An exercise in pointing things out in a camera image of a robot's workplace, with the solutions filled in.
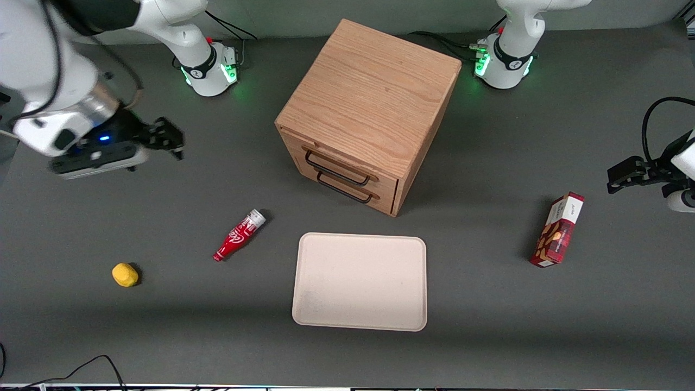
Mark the beige plastic tray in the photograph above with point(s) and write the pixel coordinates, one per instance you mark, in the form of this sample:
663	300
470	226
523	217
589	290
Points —
358	282

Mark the yellow lemon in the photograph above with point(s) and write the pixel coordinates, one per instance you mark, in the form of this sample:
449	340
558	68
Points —
125	275

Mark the wooden drawer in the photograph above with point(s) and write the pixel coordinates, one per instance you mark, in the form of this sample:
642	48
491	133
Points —
293	142
385	200

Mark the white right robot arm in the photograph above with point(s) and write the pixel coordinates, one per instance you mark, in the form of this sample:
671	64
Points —
174	27

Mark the red plaid cookie box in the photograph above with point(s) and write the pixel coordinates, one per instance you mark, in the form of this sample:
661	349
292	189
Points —
556	233

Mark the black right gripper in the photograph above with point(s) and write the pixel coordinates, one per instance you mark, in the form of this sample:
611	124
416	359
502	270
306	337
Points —
128	130

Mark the wooden drawer cabinet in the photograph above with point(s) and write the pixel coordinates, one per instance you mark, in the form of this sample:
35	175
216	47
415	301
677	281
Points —
374	92

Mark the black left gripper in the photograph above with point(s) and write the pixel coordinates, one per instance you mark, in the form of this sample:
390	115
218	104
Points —
665	161

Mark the red cola bottle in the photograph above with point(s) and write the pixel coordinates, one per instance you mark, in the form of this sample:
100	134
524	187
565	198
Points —
236	239

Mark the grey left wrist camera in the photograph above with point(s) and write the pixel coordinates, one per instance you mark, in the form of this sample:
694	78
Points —
681	202

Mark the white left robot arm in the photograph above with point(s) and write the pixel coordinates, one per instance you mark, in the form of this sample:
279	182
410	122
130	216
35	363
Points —
510	60

